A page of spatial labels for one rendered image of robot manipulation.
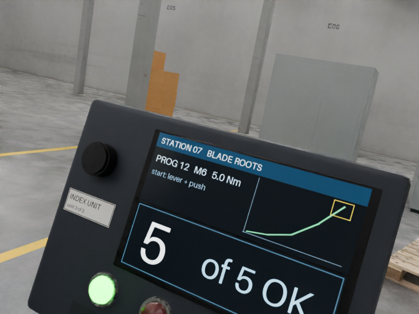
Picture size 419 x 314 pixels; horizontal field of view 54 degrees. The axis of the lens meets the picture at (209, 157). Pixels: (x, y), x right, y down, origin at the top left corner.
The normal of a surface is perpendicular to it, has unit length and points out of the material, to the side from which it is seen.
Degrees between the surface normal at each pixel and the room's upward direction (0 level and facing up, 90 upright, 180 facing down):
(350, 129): 90
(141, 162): 75
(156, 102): 90
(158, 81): 90
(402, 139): 90
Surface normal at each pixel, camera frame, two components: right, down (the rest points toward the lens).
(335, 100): -0.43, 0.10
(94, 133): -0.40, -0.16
